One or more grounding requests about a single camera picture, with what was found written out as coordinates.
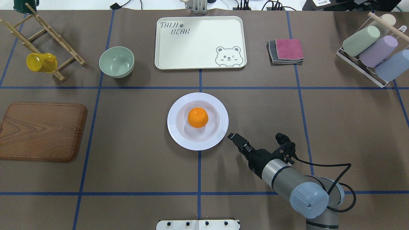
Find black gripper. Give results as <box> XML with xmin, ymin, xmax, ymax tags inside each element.
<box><xmin>228</xmin><ymin>133</ymin><xmax>277</xmax><ymax>178</ymax></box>

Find blue pastel cup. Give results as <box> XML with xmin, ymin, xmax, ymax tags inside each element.
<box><xmin>375</xmin><ymin>49</ymin><xmax>409</xmax><ymax>82</ymax></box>

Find orange fruit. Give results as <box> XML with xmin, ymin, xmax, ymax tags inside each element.
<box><xmin>187</xmin><ymin>107</ymin><xmax>209</xmax><ymax>128</ymax></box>

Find yellow plastic cup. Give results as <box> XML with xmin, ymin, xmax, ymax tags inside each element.
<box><xmin>26</xmin><ymin>53</ymin><xmax>58</xmax><ymax>73</ymax></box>

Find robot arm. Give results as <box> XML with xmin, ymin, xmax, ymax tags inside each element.
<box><xmin>228</xmin><ymin>133</ymin><xmax>345</xmax><ymax>230</ymax></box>

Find green pastel cup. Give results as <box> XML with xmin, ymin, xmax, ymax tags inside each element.
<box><xmin>342</xmin><ymin>25</ymin><xmax>380</xmax><ymax>57</ymax></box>

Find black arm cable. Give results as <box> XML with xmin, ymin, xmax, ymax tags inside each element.
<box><xmin>289</xmin><ymin>153</ymin><xmax>357</xmax><ymax>213</ymax></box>

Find grey folded cloth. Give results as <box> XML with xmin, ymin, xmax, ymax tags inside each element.
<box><xmin>267</xmin><ymin>40</ymin><xmax>304</xmax><ymax>65</ymax></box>

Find purple pastel cup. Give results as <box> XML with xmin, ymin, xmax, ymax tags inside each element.
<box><xmin>359</xmin><ymin>35</ymin><xmax>398</xmax><ymax>67</ymax></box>

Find black cables at back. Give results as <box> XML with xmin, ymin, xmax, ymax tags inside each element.
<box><xmin>110</xmin><ymin>0</ymin><xmax>304</xmax><ymax>11</ymax></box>

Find pink folded cloth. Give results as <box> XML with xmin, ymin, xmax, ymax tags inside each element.
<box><xmin>275</xmin><ymin>39</ymin><xmax>304</xmax><ymax>61</ymax></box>

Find white cup holder rack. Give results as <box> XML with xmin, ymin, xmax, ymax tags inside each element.
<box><xmin>336</xmin><ymin>12</ymin><xmax>408</xmax><ymax>88</ymax></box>

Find grey metal clamp mount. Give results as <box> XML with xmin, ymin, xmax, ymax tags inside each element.
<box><xmin>185</xmin><ymin>0</ymin><xmax>208</xmax><ymax>15</ymax></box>

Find green ceramic bowl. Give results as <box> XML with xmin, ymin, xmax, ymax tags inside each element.
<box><xmin>98</xmin><ymin>46</ymin><xmax>135</xmax><ymax>79</ymax></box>

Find dark green cup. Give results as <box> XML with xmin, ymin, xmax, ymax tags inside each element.
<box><xmin>13</xmin><ymin>0</ymin><xmax>40</xmax><ymax>15</ymax></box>

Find wood grain tray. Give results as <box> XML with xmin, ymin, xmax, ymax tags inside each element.
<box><xmin>0</xmin><ymin>102</ymin><xmax>88</xmax><ymax>162</ymax></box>

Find cream pastel cup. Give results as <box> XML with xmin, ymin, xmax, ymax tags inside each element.
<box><xmin>380</xmin><ymin>14</ymin><xmax>396</xmax><ymax>26</ymax></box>

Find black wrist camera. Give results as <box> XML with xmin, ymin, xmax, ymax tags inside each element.
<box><xmin>275</xmin><ymin>133</ymin><xmax>296</xmax><ymax>165</ymax></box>

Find black device top right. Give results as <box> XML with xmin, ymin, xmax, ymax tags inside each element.
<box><xmin>302</xmin><ymin>0</ymin><xmax>401</xmax><ymax>12</ymax></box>

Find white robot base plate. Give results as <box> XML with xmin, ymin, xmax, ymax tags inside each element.
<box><xmin>156</xmin><ymin>219</ymin><xmax>241</xmax><ymax>230</ymax></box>

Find wooden drying rack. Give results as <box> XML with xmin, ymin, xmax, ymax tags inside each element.
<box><xmin>0</xmin><ymin>3</ymin><xmax>86</xmax><ymax>81</ymax></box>

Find cream bear serving tray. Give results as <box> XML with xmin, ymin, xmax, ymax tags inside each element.
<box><xmin>154</xmin><ymin>16</ymin><xmax>247</xmax><ymax>70</ymax></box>

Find white round plate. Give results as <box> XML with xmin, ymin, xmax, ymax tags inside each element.
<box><xmin>167</xmin><ymin>93</ymin><xmax>229</xmax><ymax>150</ymax></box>

